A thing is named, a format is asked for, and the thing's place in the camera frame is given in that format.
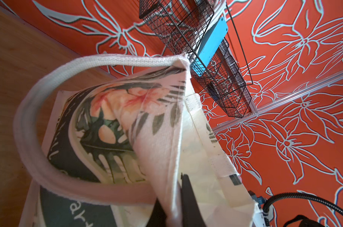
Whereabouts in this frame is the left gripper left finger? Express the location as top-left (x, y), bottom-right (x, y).
top-left (146, 199), bottom-right (167, 227)

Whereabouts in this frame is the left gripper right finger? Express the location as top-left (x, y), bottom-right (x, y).
top-left (181, 174), bottom-right (206, 227)

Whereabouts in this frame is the white canvas tote bag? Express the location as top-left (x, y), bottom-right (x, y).
top-left (13, 54), bottom-right (257, 227)

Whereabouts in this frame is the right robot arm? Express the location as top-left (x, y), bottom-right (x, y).
top-left (262, 189), bottom-right (343, 227)

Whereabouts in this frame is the light blue box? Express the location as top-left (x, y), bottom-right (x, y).
top-left (191, 17), bottom-right (228, 77)

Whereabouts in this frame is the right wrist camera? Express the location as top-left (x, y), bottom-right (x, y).
top-left (248, 191), bottom-right (275, 227)

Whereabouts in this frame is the black wire wall basket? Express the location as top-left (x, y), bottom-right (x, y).
top-left (139, 1), bottom-right (251, 118)

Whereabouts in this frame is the white coiled cable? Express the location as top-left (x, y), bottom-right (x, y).
top-left (208, 0), bottom-right (227, 23)

